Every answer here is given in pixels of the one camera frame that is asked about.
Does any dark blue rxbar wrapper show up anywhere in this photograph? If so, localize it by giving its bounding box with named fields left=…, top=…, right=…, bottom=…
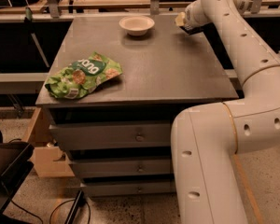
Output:
left=181, top=26, right=203, bottom=35

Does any bottom grey drawer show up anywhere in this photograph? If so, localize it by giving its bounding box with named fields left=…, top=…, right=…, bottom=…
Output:
left=80, top=180, right=175, bottom=198

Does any middle grey drawer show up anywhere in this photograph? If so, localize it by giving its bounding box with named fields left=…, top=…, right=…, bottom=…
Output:
left=69, top=158, right=172, bottom=178

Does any grey drawer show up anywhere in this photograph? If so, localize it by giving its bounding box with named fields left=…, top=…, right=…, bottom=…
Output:
left=80, top=180, right=175, bottom=198
left=49, top=120, right=171, bottom=150
left=69, top=158, right=172, bottom=178

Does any wooden crate on floor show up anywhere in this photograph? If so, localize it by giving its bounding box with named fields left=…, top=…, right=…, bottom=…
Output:
left=22, top=107, right=74, bottom=177

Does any black floor cable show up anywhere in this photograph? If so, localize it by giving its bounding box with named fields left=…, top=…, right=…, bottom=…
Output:
left=3, top=189, right=91, bottom=224

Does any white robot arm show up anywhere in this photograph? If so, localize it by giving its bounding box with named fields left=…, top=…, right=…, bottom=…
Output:
left=171, top=0, right=280, bottom=224

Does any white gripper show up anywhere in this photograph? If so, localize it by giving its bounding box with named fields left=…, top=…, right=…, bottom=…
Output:
left=175, top=0, right=210, bottom=29

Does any white paper bowl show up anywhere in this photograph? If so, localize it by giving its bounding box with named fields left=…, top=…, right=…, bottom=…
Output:
left=119, top=16, right=155, bottom=36

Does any black tray at left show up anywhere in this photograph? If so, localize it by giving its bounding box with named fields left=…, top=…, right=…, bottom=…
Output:
left=0, top=142, right=34, bottom=217

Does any green chip bag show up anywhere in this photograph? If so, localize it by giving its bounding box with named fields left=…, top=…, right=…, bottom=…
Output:
left=45, top=52, right=122, bottom=99

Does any top grey drawer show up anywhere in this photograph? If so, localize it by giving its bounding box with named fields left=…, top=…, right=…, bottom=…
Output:
left=49, top=120, right=171, bottom=150

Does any grey drawer cabinet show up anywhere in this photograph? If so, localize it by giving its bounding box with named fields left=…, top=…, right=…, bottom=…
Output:
left=36, top=14, right=237, bottom=185

